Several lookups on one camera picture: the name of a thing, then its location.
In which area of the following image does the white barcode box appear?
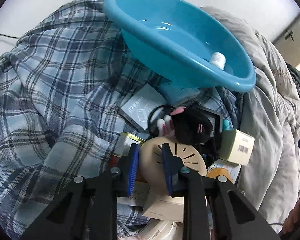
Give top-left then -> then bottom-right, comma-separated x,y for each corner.
218,129 -> 255,166

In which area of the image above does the orange translucent soap box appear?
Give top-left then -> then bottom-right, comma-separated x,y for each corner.
207,167 -> 234,183

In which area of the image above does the grey quilt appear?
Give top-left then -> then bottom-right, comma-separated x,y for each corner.
204,7 -> 300,223

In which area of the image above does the blue plaid shirt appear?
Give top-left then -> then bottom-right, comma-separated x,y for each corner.
0,0 -> 243,239

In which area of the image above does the small white bottle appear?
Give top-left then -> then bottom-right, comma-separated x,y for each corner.
210,52 -> 226,70

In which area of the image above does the grey cardboard box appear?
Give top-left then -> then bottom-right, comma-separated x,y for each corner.
119,84 -> 167,132

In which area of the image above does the person's right hand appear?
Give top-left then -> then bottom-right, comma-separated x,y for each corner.
282,198 -> 300,233

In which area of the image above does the black plush toy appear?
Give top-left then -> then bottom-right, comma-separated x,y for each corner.
157,103 -> 213,146

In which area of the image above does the beige round clock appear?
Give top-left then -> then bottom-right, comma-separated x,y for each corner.
139,137 -> 207,194

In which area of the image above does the teal small bottle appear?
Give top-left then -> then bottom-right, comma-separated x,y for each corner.
222,119 -> 233,132

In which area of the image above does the blue plastic basin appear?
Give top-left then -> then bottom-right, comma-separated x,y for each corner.
103,0 -> 256,92

